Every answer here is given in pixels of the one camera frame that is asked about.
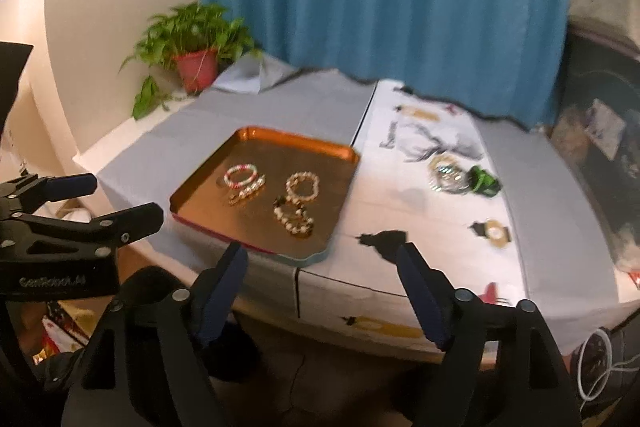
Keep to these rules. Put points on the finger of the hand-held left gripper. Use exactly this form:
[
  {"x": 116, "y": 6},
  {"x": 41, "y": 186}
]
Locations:
[
  {"x": 125, "y": 222},
  {"x": 60, "y": 188}
]

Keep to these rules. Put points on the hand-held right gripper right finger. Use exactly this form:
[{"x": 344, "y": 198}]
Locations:
[{"x": 422, "y": 299}]

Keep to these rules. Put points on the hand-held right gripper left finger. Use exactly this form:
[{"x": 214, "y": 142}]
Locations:
[{"x": 227, "y": 289}]

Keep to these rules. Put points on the copper metal tray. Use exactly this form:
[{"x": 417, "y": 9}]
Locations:
[{"x": 300, "y": 152}]

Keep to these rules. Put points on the green plant in red pot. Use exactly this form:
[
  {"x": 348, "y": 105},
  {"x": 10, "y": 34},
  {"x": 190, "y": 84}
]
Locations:
[{"x": 197, "y": 67}]

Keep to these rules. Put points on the grey white deer-print tablecloth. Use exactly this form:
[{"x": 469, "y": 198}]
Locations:
[{"x": 320, "y": 107}]

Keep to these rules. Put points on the white printed paper sheet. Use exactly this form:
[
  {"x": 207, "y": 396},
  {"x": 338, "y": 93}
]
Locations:
[{"x": 606, "y": 127}]

